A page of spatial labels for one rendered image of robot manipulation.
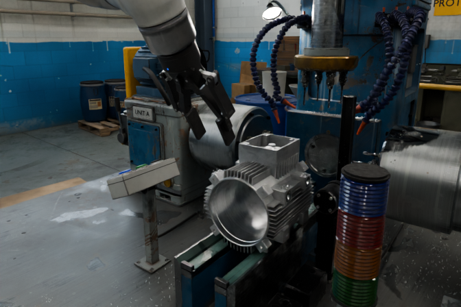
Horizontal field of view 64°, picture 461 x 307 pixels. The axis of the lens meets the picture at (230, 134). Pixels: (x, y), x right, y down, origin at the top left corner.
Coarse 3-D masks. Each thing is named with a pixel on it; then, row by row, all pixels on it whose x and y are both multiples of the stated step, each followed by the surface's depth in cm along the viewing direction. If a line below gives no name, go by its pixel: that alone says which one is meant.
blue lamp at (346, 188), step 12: (348, 180) 46; (348, 192) 46; (360, 192) 45; (372, 192) 45; (384, 192) 45; (348, 204) 47; (360, 204) 46; (372, 204) 45; (384, 204) 46; (360, 216) 46; (372, 216) 46
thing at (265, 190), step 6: (300, 162) 89; (300, 168) 89; (306, 168) 89; (216, 174) 82; (210, 180) 83; (216, 180) 82; (264, 186) 75; (258, 192) 76; (264, 192) 75; (270, 192) 75; (264, 198) 75; (210, 228) 86; (216, 228) 85; (216, 234) 85; (264, 240) 78; (258, 246) 79; (264, 246) 78
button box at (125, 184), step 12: (144, 168) 89; (156, 168) 92; (168, 168) 95; (108, 180) 88; (120, 180) 85; (132, 180) 86; (144, 180) 89; (156, 180) 91; (120, 192) 86; (132, 192) 85
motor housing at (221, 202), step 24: (240, 168) 80; (264, 168) 82; (216, 192) 85; (240, 192) 94; (312, 192) 90; (216, 216) 86; (240, 216) 91; (264, 216) 94; (288, 216) 80; (240, 240) 83
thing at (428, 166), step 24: (384, 144) 90; (408, 144) 87; (432, 144) 85; (456, 144) 83; (384, 168) 88; (408, 168) 85; (432, 168) 82; (456, 168) 80; (408, 192) 85; (432, 192) 82; (456, 192) 80; (408, 216) 88; (432, 216) 84; (456, 216) 82
